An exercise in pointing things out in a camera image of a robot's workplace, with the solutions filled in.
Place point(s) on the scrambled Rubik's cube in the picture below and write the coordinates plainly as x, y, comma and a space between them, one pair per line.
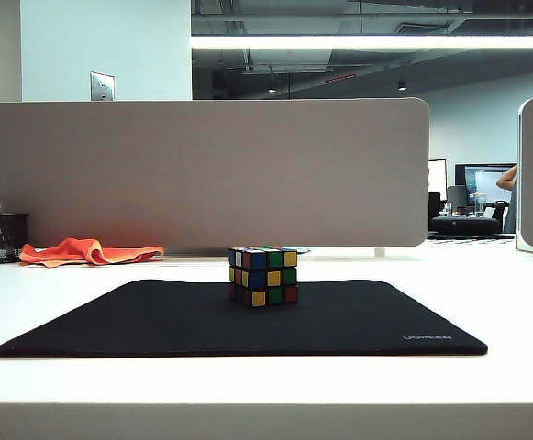
266, 280

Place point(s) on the black UGREEN mouse pad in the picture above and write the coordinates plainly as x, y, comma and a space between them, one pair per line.
156, 325

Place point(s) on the flat dark grey tray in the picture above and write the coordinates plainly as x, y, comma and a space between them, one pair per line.
202, 251

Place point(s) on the wide grey desk divider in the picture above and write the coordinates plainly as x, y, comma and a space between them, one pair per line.
202, 174

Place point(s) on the narrow black monitor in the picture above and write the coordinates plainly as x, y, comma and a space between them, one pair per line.
437, 176

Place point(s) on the orange cloth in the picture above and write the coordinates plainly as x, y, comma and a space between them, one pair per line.
82, 252

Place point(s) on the black ceiling spot lamp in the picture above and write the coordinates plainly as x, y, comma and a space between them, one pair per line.
402, 84

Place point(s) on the grey office chair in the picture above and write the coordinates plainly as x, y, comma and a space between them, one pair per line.
458, 196

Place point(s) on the round black ottoman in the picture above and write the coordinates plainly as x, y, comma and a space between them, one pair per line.
463, 224

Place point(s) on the long ceiling light strip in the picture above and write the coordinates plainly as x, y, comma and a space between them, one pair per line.
362, 42

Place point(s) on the wide black monitor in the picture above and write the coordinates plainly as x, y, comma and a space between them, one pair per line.
481, 181

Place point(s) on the person in background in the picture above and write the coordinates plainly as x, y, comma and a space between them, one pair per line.
510, 197

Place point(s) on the black mesh pen holder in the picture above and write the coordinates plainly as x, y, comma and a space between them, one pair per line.
1, 239

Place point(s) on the white divider bracket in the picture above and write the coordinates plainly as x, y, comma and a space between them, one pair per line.
380, 251

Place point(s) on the metal wall switch plate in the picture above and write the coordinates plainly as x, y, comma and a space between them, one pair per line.
102, 86

